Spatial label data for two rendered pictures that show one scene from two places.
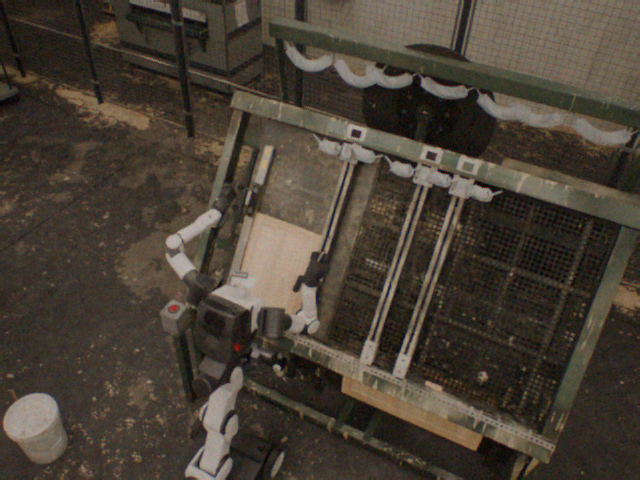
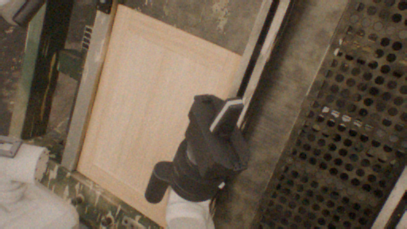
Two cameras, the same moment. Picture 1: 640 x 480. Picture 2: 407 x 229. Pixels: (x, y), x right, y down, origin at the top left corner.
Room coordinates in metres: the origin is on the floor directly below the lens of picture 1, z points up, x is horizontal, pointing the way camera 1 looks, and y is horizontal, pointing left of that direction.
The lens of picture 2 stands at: (1.55, -0.05, 1.99)
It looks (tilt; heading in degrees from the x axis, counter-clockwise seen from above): 49 degrees down; 10
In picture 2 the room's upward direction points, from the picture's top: straight up
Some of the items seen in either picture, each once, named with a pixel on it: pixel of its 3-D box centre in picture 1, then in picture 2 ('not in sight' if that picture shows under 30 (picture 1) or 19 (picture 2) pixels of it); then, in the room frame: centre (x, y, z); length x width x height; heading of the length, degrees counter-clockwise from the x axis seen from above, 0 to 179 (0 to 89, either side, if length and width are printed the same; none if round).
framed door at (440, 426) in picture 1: (413, 394); not in sight; (1.88, -0.62, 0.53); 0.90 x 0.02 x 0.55; 66
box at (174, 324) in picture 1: (176, 319); not in sight; (2.09, 0.81, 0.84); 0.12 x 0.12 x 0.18; 66
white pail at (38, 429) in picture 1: (36, 426); not in sight; (1.68, 1.66, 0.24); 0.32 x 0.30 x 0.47; 63
